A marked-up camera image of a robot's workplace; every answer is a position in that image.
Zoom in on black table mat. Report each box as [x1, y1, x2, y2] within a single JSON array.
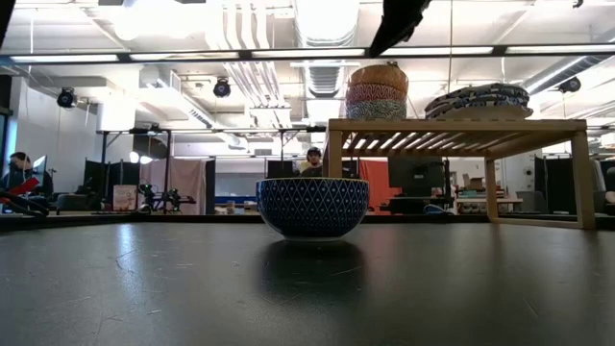
[[0, 220, 615, 346]]

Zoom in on black partition panel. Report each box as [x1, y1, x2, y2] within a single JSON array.
[[533, 154, 578, 216]]

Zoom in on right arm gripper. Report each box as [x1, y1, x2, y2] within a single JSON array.
[[368, 0, 432, 59]]

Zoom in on slanted red bar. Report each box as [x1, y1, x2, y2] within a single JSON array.
[[0, 176, 40, 197]]

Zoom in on silver ceiling duct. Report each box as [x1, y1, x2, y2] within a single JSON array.
[[523, 53, 615, 95]]

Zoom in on wooden slatted shelf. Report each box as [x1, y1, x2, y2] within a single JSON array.
[[322, 117, 597, 231]]

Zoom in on cluttered background desk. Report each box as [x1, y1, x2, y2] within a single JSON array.
[[454, 186, 525, 215]]

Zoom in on black ceiling spotlight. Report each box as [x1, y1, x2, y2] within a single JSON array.
[[557, 75, 582, 95], [56, 86, 78, 110], [212, 77, 232, 99]]

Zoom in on pink curtain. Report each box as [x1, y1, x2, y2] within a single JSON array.
[[143, 158, 208, 215]]

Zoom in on grey box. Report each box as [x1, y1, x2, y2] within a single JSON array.
[[55, 191, 91, 215]]

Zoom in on orange curtain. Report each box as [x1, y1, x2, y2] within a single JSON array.
[[358, 160, 403, 212]]

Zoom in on background computer monitor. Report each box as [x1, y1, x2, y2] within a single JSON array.
[[31, 154, 49, 186]]

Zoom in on black curtain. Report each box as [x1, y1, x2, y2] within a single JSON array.
[[84, 158, 141, 212]]

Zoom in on black curved hose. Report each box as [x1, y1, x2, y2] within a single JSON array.
[[0, 189, 49, 217]]

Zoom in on distant robot arms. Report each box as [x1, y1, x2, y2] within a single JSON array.
[[137, 181, 197, 213]]

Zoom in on person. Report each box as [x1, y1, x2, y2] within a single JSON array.
[[300, 146, 326, 179], [0, 151, 54, 215]]

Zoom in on black metal frame station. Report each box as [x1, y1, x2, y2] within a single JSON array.
[[98, 125, 328, 215]]

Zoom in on cardboard box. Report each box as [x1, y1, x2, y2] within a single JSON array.
[[461, 173, 486, 191]]

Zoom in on orange white quatrefoil-pattern bowl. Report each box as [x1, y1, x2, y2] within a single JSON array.
[[346, 62, 410, 88]]

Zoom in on large black monitor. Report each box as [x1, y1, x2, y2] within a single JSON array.
[[387, 157, 452, 198]]

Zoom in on overhead frame beam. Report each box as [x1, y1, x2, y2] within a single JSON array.
[[0, 43, 615, 65]]

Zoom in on white red sign box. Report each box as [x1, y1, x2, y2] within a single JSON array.
[[112, 185, 138, 211]]

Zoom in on blue diamond-pattern bowl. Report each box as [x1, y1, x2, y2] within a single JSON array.
[[255, 177, 371, 242]]

